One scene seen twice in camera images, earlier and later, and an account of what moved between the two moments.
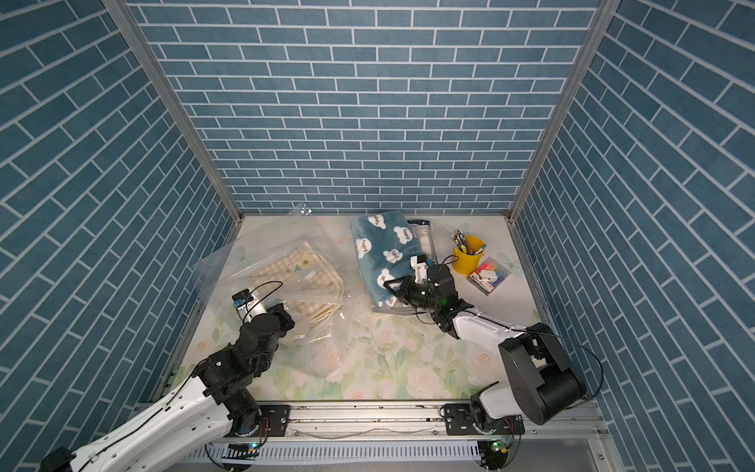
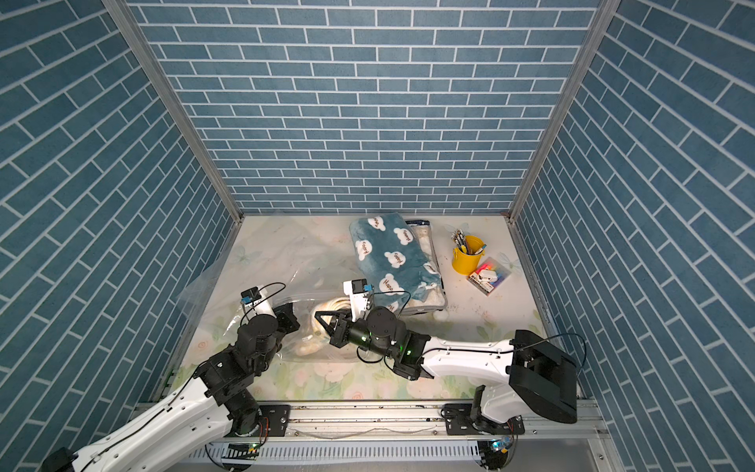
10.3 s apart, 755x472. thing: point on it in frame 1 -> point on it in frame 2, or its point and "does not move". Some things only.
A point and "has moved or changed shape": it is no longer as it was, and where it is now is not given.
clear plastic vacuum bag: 305,263 has moved or changed shape
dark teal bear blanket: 384,244 does not move
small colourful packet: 490,275 does not move
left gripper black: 279,314 does not move
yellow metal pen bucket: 468,263 does not move
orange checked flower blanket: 303,281 -> 319,332
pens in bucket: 461,242 does not move
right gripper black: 405,293 -> 344,333
